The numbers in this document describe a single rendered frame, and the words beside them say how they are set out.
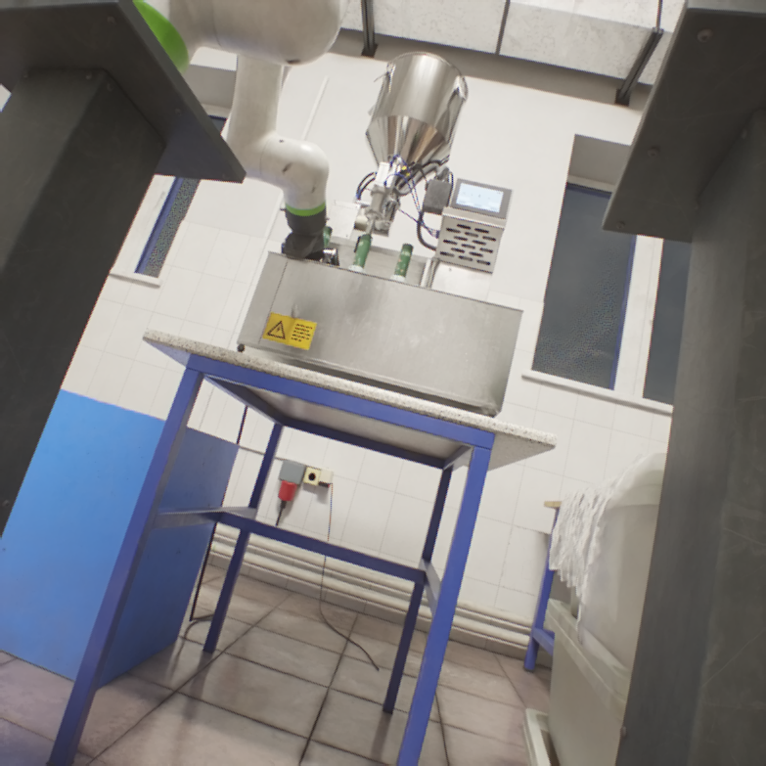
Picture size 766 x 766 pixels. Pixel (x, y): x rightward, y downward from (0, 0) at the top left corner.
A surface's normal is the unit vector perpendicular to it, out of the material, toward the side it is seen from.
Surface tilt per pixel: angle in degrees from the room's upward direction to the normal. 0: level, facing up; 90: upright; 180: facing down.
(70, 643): 90
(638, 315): 90
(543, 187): 90
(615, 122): 90
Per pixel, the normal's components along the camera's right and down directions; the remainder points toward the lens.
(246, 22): -0.24, 0.80
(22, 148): -0.20, -0.29
